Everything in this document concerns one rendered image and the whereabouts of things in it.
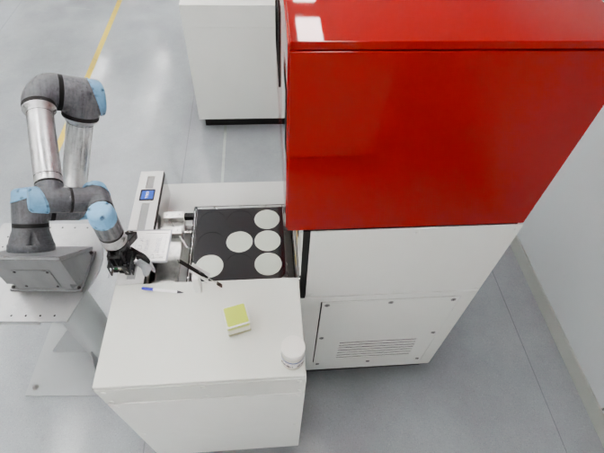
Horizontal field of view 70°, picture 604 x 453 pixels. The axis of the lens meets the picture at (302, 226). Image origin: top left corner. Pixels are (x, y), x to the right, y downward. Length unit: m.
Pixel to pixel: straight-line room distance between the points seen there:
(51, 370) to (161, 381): 1.32
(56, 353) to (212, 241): 1.27
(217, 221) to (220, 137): 1.85
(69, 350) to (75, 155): 1.26
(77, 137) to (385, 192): 1.05
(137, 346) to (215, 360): 0.24
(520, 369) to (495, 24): 2.00
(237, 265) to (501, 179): 0.93
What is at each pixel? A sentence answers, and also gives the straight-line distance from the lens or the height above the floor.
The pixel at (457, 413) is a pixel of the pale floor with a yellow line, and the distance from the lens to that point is 2.49.
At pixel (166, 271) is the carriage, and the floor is 0.88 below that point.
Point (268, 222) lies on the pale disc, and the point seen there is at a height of 0.90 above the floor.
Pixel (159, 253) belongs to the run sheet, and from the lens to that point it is 1.62.
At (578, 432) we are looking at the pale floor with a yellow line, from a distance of 2.73.
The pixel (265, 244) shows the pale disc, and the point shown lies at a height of 0.90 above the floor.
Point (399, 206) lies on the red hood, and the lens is 1.28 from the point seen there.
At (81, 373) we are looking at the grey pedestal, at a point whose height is 0.01.
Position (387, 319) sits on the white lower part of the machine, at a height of 0.61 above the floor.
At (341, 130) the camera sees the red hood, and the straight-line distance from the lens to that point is 1.05.
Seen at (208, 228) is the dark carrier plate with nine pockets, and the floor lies 0.90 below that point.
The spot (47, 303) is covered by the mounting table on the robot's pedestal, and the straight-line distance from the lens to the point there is 1.84.
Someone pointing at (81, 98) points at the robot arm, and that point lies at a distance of 1.62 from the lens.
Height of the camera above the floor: 2.25
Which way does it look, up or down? 51 degrees down
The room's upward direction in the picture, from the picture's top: 3 degrees clockwise
